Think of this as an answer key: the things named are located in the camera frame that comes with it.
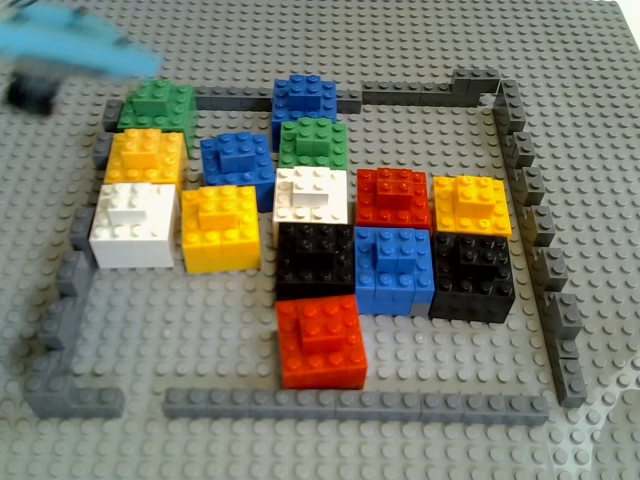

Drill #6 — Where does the yellow lego cube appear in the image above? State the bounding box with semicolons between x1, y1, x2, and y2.
180;184;264;275
103;128;189;189
432;174;514;239

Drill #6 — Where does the blue lego cube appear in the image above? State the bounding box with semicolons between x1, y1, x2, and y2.
272;73;340;151
199;131;276;214
353;225;435;317

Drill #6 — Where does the red lego cube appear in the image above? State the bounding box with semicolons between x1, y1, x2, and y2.
354;167;432;231
274;294;370;391

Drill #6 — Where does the black lego cube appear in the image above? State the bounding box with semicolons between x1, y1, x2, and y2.
428;230;517;324
275;222;357;302

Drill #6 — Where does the green lego cube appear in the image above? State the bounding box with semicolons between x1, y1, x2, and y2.
117;78;199;151
277;117;350;171

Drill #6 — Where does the white lego cube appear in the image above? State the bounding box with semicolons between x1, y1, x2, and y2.
272;166;350;227
88;182;179;271

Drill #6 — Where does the teal right gripper finger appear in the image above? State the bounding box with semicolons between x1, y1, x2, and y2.
0;32;164;80

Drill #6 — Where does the teal left gripper finger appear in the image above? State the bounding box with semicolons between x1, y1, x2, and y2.
0;7;129;49

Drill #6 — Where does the grey lego baseplate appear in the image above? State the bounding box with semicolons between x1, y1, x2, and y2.
0;0;640;480

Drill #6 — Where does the dark grey brick wall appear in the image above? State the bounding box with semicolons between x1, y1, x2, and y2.
194;85;364;114
492;78;590;409
360;67;502;109
163;387;550;427

